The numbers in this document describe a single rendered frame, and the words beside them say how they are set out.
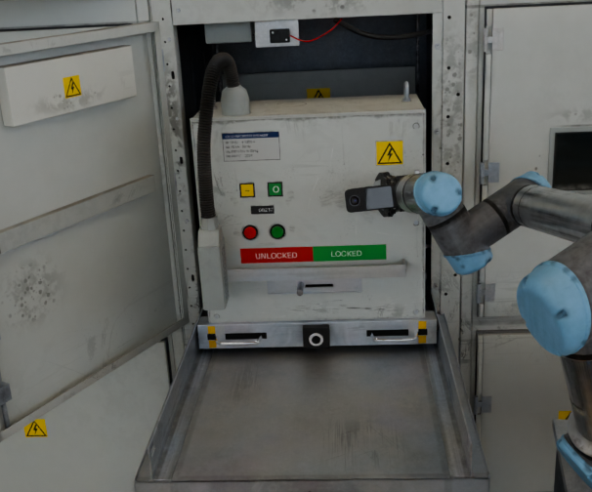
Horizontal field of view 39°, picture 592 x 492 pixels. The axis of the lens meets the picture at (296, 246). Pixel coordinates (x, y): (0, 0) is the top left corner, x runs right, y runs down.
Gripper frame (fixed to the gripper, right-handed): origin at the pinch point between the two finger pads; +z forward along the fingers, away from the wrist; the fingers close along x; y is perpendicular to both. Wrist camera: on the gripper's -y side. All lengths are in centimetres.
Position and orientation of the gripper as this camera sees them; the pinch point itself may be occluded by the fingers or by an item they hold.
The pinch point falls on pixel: (373, 194)
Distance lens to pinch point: 175.4
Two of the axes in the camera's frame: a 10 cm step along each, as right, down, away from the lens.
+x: -1.1, -9.9, -0.8
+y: 9.8, -1.2, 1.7
